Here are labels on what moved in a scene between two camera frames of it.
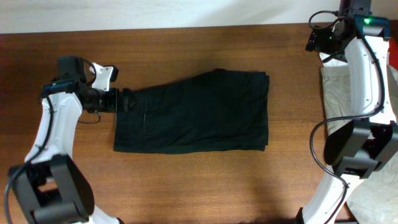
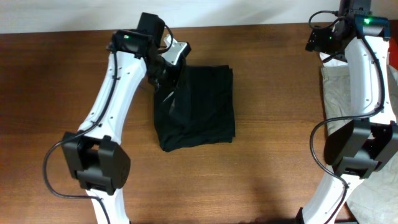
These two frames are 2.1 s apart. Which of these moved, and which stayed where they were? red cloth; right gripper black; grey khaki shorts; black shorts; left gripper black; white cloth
Moved: black shorts; left gripper black
Stayed: right gripper black; grey khaki shorts; white cloth; red cloth
